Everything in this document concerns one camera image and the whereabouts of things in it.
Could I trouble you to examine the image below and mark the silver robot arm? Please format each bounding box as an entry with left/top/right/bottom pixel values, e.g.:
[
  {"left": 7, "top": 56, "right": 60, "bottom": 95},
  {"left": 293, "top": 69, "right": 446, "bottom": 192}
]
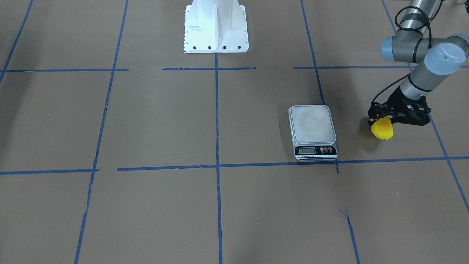
[{"left": 368, "top": 0, "right": 469, "bottom": 126}]

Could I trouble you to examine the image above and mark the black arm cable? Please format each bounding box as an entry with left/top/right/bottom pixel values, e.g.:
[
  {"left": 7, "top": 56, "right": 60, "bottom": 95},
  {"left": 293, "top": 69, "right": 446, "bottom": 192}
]
[{"left": 372, "top": 0, "right": 433, "bottom": 105}]

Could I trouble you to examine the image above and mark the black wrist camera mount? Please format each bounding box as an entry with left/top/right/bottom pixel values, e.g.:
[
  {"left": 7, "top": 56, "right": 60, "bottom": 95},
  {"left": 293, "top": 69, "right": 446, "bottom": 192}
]
[{"left": 391, "top": 96, "right": 432, "bottom": 127}]

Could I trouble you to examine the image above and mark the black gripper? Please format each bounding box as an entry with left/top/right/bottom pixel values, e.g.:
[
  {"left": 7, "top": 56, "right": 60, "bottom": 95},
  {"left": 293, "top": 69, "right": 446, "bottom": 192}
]
[{"left": 368, "top": 87, "right": 421, "bottom": 125}]

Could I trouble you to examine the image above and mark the yellow mango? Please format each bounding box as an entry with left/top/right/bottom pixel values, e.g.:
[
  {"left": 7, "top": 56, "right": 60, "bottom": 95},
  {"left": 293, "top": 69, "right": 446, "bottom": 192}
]
[{"left": 370, "top": 116, "right": 394, "bottom": 140}]

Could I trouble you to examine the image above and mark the silver digital kitchen scale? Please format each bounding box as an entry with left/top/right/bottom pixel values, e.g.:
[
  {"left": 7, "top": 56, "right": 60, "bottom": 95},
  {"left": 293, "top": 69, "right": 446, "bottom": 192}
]
[{"left": 288, "top": 104, "right": 338, "bottom": 161}]

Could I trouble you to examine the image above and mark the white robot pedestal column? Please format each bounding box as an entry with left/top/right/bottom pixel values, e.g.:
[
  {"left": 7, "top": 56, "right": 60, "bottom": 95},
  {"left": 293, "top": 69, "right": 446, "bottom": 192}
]
[{"left": 183, "top": 0, "right": 250, "bottom": 54}]

